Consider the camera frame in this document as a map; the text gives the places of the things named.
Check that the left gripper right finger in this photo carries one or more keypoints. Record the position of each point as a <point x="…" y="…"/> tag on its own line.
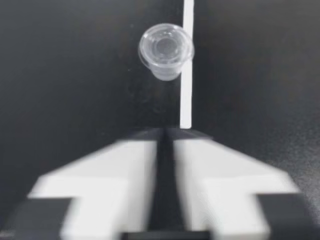
<point x="220" y="175"/>

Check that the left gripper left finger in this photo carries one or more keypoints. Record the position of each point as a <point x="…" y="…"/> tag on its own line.
<point x="110" y="172"/>

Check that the small clear plastic cup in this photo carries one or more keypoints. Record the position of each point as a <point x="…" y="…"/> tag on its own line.
<point x="166" y="50"/>

